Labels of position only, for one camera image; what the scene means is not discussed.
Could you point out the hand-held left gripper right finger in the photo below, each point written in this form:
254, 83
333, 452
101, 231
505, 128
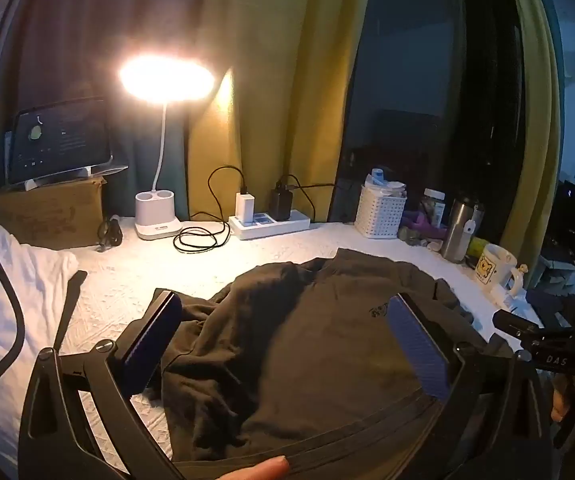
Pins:
417, 350

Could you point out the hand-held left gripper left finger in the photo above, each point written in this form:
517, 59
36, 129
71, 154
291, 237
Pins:
148, 340

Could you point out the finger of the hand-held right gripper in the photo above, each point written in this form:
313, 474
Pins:
515, 325

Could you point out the dark olive garment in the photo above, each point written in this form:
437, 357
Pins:
292, 350

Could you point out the person's left hand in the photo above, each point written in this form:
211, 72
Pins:
260, 469

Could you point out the white printed mug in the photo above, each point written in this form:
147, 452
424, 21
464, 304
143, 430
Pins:
492, 265

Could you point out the white textured bedspread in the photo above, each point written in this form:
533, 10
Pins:
132, 270

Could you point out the black cloth strip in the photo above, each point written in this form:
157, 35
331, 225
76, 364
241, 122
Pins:
69, 310

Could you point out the steel tumbler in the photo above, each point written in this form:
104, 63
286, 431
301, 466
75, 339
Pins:
460, 232

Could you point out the white desk lamp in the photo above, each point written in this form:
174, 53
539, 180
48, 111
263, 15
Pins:
157, 215

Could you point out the purple object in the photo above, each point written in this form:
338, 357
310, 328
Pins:
420, 222

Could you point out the glass jar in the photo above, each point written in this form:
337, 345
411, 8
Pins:
435, 207

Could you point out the white plastic basket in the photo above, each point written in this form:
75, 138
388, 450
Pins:
380, 212

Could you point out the white cloth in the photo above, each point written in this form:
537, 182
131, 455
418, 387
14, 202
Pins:
12, 285

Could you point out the brown cardboard box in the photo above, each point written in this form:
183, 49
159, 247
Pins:
47, 215

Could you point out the white charger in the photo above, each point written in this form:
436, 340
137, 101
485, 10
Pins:
245, 205

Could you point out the white power strip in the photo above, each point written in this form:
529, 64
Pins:
277, 227

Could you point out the blue white pouch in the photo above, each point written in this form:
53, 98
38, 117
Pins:
378, 177

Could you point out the black charger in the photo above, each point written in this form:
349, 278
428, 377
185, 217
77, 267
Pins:
281, 202

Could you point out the yellow green curtain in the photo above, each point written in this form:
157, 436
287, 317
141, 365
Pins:
537, 110

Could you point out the black tablet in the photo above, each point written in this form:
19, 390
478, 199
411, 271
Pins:
59, 140

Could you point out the dark curtain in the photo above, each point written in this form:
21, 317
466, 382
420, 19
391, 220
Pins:
432, 85

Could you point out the teal curtain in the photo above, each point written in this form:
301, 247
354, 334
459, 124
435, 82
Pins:
77, 30

